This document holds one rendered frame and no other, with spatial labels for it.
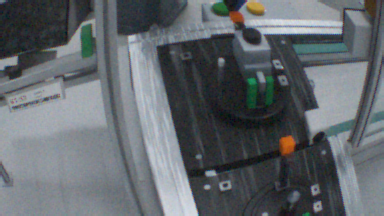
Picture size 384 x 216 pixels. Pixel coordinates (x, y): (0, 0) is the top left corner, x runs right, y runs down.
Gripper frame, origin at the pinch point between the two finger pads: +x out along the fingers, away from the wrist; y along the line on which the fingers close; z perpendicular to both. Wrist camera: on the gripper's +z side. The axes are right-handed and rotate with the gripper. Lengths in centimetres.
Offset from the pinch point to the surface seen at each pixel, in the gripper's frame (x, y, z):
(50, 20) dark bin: -24.9, 26.6, -26.2
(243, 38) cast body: 0.0, 1.3, -10.1
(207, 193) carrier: 11.6, 10.0, -26.5
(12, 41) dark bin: -23.6, 32.7, -25.7
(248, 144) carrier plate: 11.6, 2.7, -19.4
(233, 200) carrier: 11.6, 6.7, -28.8
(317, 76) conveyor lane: 17.0, -17.4, -4.4
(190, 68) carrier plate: 11.7, 7.7, -3.9
